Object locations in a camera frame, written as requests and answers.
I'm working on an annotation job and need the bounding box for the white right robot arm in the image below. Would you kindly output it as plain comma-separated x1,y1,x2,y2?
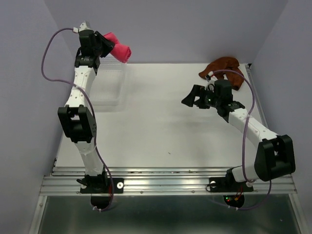
181,80,296,190

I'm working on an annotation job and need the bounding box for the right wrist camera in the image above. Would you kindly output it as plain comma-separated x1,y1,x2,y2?
205,82,215,92

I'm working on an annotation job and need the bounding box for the pink microfibre towel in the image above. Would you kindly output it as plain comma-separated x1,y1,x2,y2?
104,32,132,63

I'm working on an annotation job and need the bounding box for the white plastic basket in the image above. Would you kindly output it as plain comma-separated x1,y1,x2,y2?
90,58,127,107

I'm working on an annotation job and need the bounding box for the brown microfibre towel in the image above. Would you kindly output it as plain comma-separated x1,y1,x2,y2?
198,57,244,91

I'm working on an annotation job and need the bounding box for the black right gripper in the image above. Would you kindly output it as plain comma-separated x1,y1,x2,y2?
180,84,221,109

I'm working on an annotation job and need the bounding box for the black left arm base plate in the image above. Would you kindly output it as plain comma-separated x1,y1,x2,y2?
76,178,124,195

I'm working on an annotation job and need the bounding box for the aluminium table edge rail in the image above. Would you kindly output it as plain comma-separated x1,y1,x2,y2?
245,63,283,171

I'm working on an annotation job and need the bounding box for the aluminium front mounting rail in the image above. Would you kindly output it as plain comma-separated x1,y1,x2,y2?
39,167,298,197

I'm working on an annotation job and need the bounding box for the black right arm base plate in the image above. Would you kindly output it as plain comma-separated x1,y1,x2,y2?
206,177,254,194

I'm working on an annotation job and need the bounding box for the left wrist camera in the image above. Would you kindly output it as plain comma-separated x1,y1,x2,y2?
78,21,92,32

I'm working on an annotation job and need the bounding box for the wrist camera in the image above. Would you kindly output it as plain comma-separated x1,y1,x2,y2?
205,82,215,92
78,21,92,32

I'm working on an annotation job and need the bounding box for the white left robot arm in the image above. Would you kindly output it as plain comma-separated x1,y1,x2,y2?
58,29,114,192

